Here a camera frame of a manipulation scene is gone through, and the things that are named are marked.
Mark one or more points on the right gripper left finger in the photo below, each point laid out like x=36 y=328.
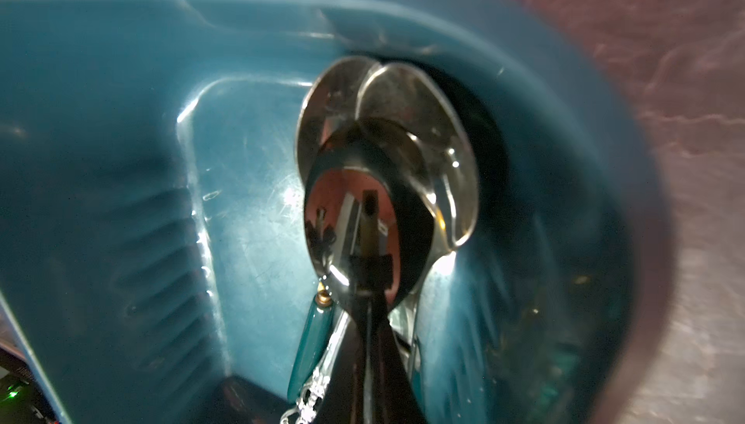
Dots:
x=344 y=398

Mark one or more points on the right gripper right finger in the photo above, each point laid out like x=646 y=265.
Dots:
x=393 y=400

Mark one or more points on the ornate silver spoon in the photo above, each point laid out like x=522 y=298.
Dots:
x=315 y=360

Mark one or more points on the black handled spoon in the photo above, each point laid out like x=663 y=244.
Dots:
x=369 y=231

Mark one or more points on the teal plastic storage box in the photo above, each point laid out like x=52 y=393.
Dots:
x=154 y=262

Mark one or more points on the gold spoon teal handle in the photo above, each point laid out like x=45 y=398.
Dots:
x=326 y=109

